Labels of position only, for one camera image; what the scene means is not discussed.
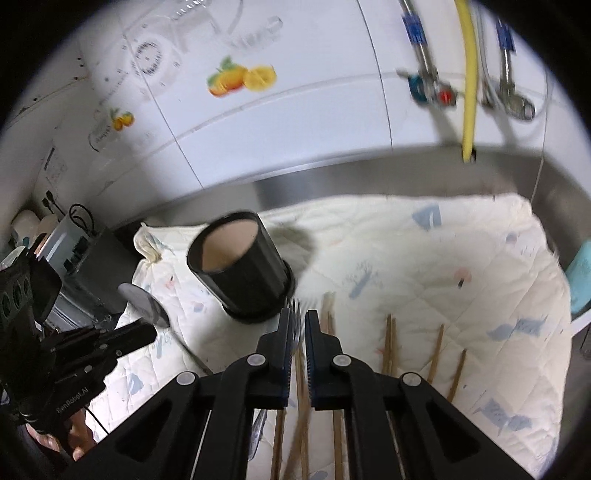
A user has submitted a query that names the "braided metal hose right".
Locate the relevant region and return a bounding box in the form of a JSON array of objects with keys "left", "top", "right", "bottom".
[{"left": 493, "top": 15, "right": 516, "bottom": 89}]

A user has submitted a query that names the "metal fork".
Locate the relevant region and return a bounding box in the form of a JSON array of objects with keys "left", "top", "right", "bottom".
[{"left": 249, "top": 299, "right": 301, "bottom": 461}]

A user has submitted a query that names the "brown wooden chopstick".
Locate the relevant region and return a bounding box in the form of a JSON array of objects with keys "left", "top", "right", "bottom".
[
  {"left": 283, "top": 346, "right": 311, "bottom": 479},
  {"left": 322, "top": 292, "right": 345, "bottom": 480},
  {"left": 447, "top": 349, "right": 468, "bottom": 403},
  {"left": 381, "top": 315, "right": 393, "bottom": 375},
  {"left": 270, "top": 409, "right": 286, "bottom": 480},
  {"left": 389, "top": 317, "right": 398, "bottom": 377},
  {"left": 427, "top": 324, "right": 446, "bottom": 384}
]

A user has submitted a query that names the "white quilted patterned mat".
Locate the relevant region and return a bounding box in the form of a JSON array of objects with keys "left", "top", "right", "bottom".
[{"left": 87, "top": 194, "right": 571, "bottom": 477}]

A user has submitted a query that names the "teal bottle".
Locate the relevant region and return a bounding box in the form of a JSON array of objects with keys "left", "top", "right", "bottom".
[{"left": 566, "top": 240, "right": 591, "bottom": 315}]

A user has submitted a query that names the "black ladle spoon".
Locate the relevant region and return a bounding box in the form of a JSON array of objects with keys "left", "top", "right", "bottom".
[{"left": 117, "top": 283, "right": 213, "bottom": 376}]

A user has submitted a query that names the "grey metal appliance box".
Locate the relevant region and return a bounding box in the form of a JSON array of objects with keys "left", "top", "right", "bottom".
[{"left": 65, "top": 229, "right": 138, "bottom": 314}]

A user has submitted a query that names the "person's left hand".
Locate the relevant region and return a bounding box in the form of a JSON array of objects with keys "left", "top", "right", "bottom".
[{"left": 26, "top": 409, "right": 96, "bottom": 461}]

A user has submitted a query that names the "braided metal hose left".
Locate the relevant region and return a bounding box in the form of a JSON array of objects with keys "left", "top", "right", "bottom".
[{"left": 399, "top": 0, "right": 440, "bottom": 80}]

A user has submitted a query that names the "chrome angle valve right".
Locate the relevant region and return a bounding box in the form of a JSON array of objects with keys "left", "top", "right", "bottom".
[{"left": 484, "top": 80, "right": 536, "bottom": 121}]

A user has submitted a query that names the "braided metal hose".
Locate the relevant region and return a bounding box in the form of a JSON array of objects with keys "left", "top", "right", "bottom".
[
  {"left": 493, "top": 15, "right": 516, "bottom": 89},
  {"left": 399, "top": 0, "right": 440, "bottom": 80}
]

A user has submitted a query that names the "yellow corrugated hose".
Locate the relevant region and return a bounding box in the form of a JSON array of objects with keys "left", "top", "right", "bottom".
[{"left": 454, "top": 0, "right": 479, "bottom": 163}]

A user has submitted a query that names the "angle valve red knob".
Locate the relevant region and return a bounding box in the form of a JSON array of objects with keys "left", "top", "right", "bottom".
[{"left": 397, "top": 70, "right": 458, "bottom": 109}]

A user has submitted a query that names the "black cylindrical utensil holder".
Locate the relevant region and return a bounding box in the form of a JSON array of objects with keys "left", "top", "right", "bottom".
[{"left": 186, "top": 211, "right": 296, "bottom": 324}]

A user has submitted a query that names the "white kettle appliance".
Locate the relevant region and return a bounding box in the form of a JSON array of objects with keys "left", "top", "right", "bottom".
[{"left": 11, "top": 210, "right": 58, "bottom": 247}]

